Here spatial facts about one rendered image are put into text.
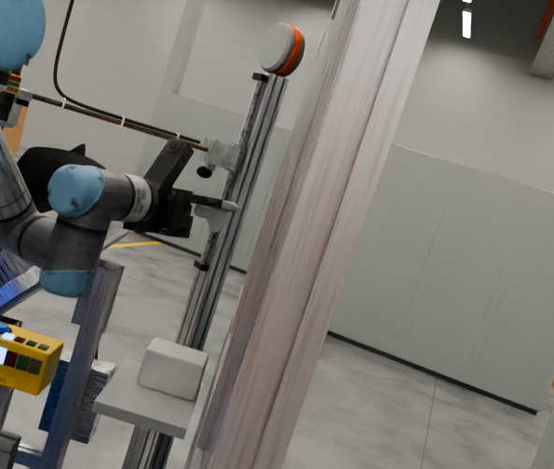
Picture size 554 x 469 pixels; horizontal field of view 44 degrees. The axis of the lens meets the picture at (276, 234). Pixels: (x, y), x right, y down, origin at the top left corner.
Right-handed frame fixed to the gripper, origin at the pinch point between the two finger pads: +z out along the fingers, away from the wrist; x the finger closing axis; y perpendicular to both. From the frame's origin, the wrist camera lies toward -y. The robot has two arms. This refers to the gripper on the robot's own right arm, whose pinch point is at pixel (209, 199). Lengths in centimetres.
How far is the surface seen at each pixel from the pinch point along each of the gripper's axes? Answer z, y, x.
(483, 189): 559, -55, -77
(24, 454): 32, 80, -67
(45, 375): -7.0, 40.2, -25.4
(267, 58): 71, -44, -38
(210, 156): 59, -12, -43
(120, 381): 40, 54, -45
